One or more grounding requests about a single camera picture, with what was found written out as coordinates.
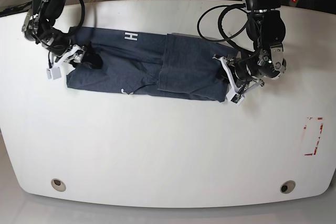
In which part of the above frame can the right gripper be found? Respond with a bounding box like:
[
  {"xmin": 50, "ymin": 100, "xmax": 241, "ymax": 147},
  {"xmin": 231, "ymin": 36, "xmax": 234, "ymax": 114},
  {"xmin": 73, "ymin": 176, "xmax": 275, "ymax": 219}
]
[{"xmin": 59, "ymin": 43, "xmax": 103, "ymax": 69}]

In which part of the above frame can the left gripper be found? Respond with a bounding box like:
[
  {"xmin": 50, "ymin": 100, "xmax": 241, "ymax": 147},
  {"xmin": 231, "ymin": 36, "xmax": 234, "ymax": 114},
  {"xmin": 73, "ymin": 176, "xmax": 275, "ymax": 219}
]
[{"xmin": 230, "ymin": 58, "xmax": 263, "ymax": 90}]

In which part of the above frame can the dark blue T-shirt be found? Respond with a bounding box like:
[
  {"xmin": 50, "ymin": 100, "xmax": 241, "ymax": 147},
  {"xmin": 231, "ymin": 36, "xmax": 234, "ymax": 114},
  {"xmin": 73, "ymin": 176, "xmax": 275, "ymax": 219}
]
[{"xmin": 66, "ymin": 27, "xmax": 238, "ymax": 102}]

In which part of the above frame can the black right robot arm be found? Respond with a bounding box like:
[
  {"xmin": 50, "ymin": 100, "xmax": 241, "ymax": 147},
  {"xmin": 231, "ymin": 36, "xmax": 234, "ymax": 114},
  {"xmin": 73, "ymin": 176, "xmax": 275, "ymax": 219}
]
[{"xmin": 22, "ymin": 0, "xmax": 103, "ymax": 69}]

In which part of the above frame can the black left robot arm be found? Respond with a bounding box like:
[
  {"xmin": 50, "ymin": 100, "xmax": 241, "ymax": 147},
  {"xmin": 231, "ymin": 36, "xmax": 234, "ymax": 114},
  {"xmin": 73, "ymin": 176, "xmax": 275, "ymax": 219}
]
[{"xmin": 216, "ymin": 0, "xmax": 286, "ymax": 94}]

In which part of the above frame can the red tape rectangle marking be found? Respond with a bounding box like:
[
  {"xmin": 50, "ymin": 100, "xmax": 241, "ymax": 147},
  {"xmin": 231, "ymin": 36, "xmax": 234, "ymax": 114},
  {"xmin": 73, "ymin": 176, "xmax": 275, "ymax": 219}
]
[{"xmin": 301, "ymin": 117, "xmax": 323, "ymax": 156}]

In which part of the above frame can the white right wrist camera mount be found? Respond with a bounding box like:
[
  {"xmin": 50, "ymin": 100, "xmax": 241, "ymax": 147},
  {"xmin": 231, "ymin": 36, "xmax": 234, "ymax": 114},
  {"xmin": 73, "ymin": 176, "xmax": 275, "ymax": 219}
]
[{"xmin": 46, "ymin": 45, "xmax": 87, "ymax": 80}]

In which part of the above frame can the right table cable grommet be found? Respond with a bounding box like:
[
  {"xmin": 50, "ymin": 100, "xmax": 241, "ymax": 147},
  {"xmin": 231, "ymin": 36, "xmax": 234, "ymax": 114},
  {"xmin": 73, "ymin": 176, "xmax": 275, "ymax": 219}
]
[{"xmin": 280, "ymin": 180, "xmax": 296, "ymax": 194}]

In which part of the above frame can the table cable grommet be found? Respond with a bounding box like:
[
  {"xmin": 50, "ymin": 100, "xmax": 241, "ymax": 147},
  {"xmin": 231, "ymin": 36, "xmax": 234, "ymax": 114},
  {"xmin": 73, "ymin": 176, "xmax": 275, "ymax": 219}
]
[
  {"xmin": 280, "ymin": 180, "xmax": 296, "ymax": 194},
  {"xmin": 51, "ymin": 179, "xmax": 66, "ymax": 192}
]

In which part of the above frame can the left table cable grommet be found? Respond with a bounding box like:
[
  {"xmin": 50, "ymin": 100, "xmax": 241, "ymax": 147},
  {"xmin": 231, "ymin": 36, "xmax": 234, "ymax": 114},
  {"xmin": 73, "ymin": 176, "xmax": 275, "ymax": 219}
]
[{"xmin": 51, "ymin": 179, "xmax": 66, "ymax": 192}]

